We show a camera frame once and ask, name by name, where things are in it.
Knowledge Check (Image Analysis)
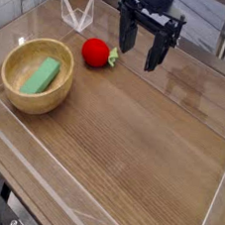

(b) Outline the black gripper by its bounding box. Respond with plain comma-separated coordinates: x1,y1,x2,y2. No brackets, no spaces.
119,0,186,72

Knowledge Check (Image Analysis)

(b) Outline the green rectangular block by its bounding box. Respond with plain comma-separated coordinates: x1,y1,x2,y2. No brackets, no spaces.
20,56,60,94

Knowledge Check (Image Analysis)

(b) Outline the brown wooden bowl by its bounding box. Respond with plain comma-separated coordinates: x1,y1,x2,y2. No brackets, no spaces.
1,38,75,115

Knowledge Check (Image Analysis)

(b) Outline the red plush strawberry toy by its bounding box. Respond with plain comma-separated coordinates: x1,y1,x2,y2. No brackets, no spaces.
81,38,119,67

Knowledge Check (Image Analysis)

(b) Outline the clear acrylic corner bracket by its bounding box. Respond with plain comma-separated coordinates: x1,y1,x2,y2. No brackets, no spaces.
60,0,94,33

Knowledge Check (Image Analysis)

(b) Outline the clear acrylic barrier wall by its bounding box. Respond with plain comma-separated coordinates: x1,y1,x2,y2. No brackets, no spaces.
0,99,120,225

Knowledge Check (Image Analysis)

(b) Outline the black table leg bracket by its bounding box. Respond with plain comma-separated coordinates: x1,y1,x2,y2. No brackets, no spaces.
0,179,34,225

